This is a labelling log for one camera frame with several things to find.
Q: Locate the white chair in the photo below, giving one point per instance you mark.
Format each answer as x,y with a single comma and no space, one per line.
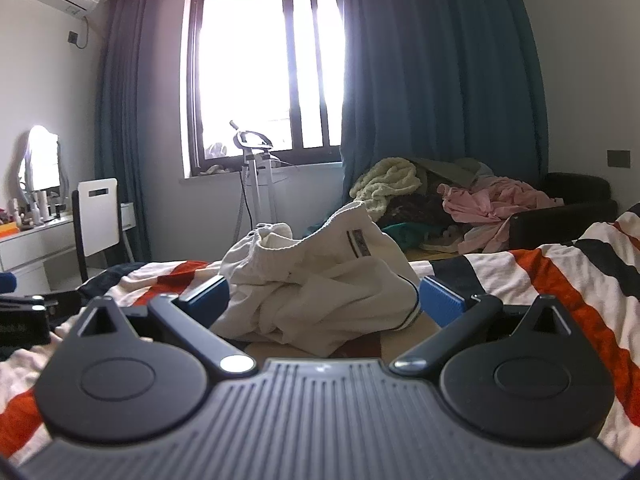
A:
97,215

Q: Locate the white dressing table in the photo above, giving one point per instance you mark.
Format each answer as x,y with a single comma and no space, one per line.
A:
35,247

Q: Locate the dark framed window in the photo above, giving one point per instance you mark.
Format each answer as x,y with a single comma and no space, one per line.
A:
265,70

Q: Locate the pink garment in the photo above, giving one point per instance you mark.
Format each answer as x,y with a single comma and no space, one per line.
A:
480,205

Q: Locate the teal garment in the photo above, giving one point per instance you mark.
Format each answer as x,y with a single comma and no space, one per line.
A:
410,232

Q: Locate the dark wall switch panel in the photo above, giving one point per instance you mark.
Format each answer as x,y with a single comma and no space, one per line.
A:
615,157

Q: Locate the blue curtain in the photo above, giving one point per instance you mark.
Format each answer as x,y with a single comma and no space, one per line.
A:
440,60
120,110

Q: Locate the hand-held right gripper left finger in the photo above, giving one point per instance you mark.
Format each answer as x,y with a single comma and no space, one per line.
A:
207,296

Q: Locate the grey green garment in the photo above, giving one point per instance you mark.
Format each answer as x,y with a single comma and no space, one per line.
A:
450,170

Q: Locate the orange black striped blanket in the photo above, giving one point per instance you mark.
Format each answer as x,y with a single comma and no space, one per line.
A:
550,270

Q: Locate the wavy edged mirror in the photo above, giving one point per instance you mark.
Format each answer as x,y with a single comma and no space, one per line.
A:
41,160

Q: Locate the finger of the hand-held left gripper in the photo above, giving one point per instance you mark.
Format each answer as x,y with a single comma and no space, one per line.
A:
6,282

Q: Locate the white pants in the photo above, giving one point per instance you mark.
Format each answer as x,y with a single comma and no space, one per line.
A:
320,285

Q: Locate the black wall socket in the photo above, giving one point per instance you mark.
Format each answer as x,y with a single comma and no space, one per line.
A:
73,38

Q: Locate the group of cosmetic bottles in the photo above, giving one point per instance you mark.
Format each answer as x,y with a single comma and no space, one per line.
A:
37,207

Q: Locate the white crumpled cloth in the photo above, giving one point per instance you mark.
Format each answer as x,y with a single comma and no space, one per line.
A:
216,151

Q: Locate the black armchair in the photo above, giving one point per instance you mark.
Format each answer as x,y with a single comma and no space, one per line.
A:
575,215

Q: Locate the orange box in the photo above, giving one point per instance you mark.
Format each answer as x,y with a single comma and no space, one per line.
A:
7,230

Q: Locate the dark brown garment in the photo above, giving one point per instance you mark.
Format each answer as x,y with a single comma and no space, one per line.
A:
415,207

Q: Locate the metal tripod stand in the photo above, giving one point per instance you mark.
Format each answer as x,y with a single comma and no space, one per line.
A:
257,170

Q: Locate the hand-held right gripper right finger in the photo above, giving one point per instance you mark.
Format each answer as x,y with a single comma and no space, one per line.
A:
440,302

